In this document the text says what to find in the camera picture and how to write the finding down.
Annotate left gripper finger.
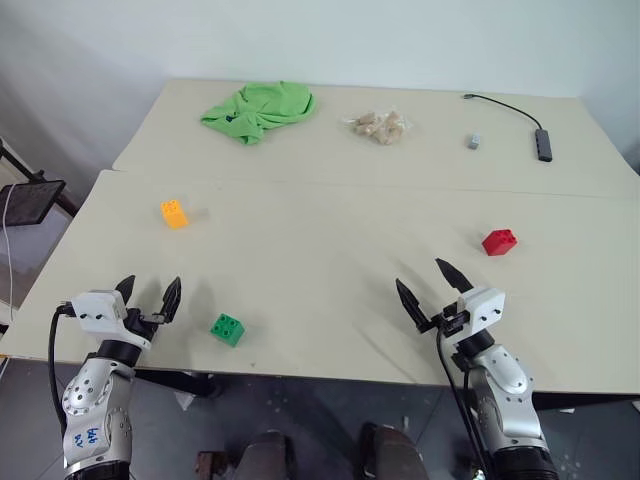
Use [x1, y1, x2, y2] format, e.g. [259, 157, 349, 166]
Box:
[113, 274, 138, 308]
[151, 274, 184, 325]

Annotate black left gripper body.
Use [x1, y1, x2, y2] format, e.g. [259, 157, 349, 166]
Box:
[123, 305, 157, 344]

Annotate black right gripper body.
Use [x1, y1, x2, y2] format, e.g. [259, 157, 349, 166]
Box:
[439, 300, 472, 338]

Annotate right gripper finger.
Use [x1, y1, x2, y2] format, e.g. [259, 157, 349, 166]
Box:
[434, 257, 476, 294]
[394, 277, 446, 335]

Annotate red toy brick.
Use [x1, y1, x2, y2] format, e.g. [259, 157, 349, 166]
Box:
[481, 228, 519, 258]

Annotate green toy brick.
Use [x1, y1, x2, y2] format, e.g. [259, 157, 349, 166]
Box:
[208, 312, 247, 348]

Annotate black table leg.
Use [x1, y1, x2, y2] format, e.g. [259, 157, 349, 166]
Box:
[130, 368, 227, 400]

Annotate orange toy brick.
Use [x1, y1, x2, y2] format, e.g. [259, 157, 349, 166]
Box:
[159, 198, 190, 231]

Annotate black tablet screen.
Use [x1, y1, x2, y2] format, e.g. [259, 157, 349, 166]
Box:
[0, 179, 68, 229]

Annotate dark rounded shape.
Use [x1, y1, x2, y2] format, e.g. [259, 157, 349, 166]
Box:
[238, 429, 295, 480]
[358, 421, 427, 480]

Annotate brown rusty floor piece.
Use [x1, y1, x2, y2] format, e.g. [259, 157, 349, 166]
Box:
[195, 450, 237, 477]

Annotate clear bag of beige pieces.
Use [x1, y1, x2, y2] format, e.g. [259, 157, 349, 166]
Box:
[340, 106, 416, 147]

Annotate green crumpled cloth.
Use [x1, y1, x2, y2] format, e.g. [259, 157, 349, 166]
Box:
[199, 80, 318, 147]

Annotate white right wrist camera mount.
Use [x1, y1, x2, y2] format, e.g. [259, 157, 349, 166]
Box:
[455, 286, 507, 335]

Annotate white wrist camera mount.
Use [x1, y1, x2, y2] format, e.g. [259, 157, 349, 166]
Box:
[69, 289, 154, 349]
[455, 286, 507, 335]

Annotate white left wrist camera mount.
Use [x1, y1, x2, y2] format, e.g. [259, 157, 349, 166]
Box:
[69, 289, 154, 349]

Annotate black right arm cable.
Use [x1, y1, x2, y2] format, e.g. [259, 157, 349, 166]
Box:
[435, 323, 497, 480]

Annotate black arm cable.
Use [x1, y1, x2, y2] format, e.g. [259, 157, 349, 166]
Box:
[435, 323, 497, 480]
[47, 301, 77, 437]

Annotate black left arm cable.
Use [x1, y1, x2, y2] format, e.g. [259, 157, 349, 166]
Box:
[47, 301, 77, 437]

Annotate thin white cable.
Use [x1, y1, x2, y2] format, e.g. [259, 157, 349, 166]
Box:
[0, 186, 17, 322]

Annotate grey USB hub with cable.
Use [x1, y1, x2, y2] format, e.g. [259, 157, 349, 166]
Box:
[461, 92, 555, 163]

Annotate black metal stand frame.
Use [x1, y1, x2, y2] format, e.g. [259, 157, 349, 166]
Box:
[0, 136, 79, 219]

